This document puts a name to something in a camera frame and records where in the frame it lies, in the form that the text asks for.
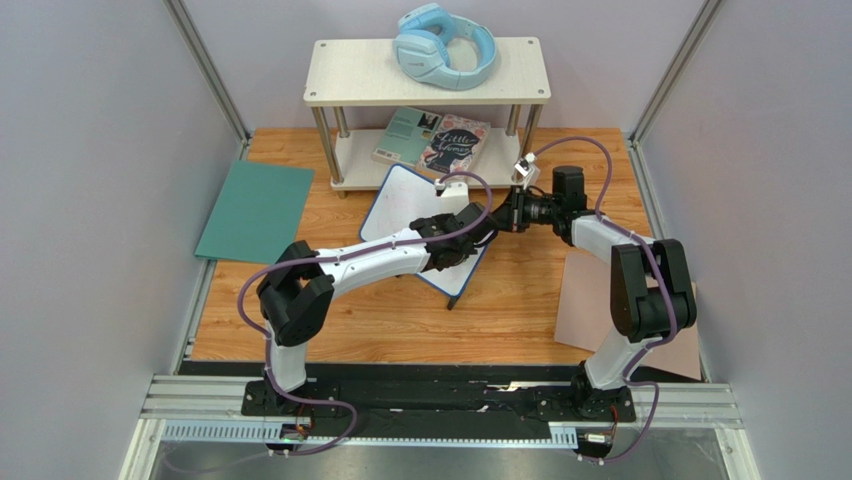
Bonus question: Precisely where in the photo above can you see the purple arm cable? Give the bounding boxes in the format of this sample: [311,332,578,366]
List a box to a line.
[529,136,679,465]
[162,171,495,475]

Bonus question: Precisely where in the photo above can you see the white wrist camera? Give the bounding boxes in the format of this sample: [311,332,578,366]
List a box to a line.
[434,180,469,215]
[512,152,540,188]

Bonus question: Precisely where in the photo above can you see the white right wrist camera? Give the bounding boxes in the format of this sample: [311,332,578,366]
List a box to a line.
[512,152,540,188]

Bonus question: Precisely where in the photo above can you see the pink mat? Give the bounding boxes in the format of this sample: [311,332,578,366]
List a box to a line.
[554,252,701,380]

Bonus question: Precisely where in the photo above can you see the Little Women book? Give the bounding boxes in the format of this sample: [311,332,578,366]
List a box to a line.
[415,114,491,177]

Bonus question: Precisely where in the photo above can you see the white two-tier shelf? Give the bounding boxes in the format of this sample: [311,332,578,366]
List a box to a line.
[303,35,551,197]

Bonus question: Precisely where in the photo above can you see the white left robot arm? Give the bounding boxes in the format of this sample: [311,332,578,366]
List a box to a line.
[236,203,498,416]

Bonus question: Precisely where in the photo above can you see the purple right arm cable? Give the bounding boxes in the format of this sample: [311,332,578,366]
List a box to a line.
[529,136,679,465]

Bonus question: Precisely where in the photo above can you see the blue framed whiteboard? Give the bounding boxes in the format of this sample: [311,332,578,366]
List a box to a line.
[359,165,488,310]

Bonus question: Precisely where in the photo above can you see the light blue headphones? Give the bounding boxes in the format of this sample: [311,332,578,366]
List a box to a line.
[392,3,498,91]

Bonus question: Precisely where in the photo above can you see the teal mat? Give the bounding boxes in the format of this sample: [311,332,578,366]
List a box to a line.
[195,161,314,265]

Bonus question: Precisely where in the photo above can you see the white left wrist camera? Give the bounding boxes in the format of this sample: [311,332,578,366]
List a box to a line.
[434,180,469,215]

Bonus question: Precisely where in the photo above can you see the teal book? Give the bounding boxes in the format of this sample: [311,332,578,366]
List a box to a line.
[371,107,443,167]

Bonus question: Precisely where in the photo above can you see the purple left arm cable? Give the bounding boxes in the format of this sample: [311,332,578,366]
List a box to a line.
[162,171,495,475]

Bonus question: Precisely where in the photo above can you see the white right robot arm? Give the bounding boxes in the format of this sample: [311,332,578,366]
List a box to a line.
[493,160,697,419]

